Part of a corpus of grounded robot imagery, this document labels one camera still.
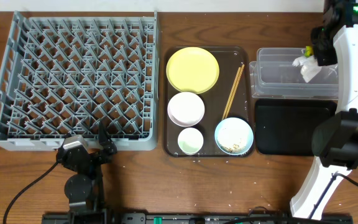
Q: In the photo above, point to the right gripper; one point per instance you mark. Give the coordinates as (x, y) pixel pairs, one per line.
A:
(321, 59)

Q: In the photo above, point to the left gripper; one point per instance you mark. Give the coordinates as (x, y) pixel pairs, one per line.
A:
(89, 155)

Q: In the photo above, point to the white paper napkin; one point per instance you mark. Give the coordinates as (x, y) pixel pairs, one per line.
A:
(309, 67)

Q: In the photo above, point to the white cup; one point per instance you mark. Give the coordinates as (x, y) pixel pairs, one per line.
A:
(190, 141)

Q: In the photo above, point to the yellow plate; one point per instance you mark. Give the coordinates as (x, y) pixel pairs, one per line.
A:
(192, 69)

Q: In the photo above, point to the light blue bowl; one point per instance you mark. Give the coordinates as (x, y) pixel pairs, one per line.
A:
(234, 136)

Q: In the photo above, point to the green snack wrapper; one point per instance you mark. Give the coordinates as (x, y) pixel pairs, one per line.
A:
(308, 51)

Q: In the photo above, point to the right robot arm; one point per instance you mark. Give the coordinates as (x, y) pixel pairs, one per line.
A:
(335, 141)

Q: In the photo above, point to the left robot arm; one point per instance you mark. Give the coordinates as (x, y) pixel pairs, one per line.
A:
(84, 190)

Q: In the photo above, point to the black waste tray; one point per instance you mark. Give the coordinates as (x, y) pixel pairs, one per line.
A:
(285, 127)

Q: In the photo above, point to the clear plastic bin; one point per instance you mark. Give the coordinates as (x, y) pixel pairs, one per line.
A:
(274, 76)

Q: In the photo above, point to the wooden chopstick right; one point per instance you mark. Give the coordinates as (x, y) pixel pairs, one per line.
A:
(242, 69)

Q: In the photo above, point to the wooden chopstick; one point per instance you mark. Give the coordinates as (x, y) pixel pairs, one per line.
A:
(242, 69)
(229, 100)

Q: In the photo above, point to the wooden chopstick left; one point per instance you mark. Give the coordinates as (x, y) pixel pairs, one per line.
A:
(229, 100)

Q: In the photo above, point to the grey plastic dish rack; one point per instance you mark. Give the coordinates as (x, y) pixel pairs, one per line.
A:
(73, 75)

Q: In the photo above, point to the dark brown serving tray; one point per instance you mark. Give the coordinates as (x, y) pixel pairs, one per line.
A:
(229, 58)

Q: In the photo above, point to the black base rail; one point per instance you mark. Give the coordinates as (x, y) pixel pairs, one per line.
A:
(141, 218)

